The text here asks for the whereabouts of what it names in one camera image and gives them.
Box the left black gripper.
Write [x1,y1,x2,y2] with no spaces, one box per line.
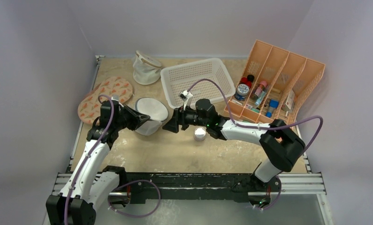
[114,104,150,131]

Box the white mesh laundry bag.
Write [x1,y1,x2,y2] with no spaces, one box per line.
[135,97,169,136]
[133,50,163,85]

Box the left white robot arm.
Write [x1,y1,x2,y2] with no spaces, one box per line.
[45,100,150,225]

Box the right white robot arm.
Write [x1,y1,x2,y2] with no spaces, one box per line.
[163,99,306,191]

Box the small clear white-lid jar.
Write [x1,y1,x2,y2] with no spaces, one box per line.
[194,127,207,141]

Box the white plastic basket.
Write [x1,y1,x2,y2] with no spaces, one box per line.
[161,58,236,109]

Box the carrot print oval pad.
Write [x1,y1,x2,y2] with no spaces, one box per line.
[77,76,134,125]

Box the blue white round jar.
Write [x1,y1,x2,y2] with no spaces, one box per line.
[234,83,250,101]

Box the red cap bottle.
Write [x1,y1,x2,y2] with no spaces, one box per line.
[239,75,255,88]

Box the pink cap bottle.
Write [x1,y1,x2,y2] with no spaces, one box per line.
[253,80,267,101]

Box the blue cap tube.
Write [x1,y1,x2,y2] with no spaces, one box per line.
[265,99,279,118]

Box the orange plastic organizer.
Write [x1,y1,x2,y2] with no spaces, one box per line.
[224,40,325,124]

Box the white red box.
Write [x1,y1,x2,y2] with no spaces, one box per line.
[282,90,295,112]

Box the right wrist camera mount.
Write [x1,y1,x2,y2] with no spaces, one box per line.
[179,90,194,110]

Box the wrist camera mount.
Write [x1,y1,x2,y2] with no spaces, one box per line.
[111,95,123,107]
[179,90,194,110]

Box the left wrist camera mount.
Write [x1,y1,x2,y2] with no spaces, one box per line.
[111,95,123,107]

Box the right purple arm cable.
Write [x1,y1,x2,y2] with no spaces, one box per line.
[186,78,324,156]

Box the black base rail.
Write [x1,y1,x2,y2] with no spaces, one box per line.
[96,172,282,206]

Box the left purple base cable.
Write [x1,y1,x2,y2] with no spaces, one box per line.
[107,179,162,218]

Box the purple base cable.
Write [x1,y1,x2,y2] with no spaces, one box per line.
[252,175,283,212]
[107,179,162,218]

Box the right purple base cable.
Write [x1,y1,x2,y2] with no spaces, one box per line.
[252,175,283,212]

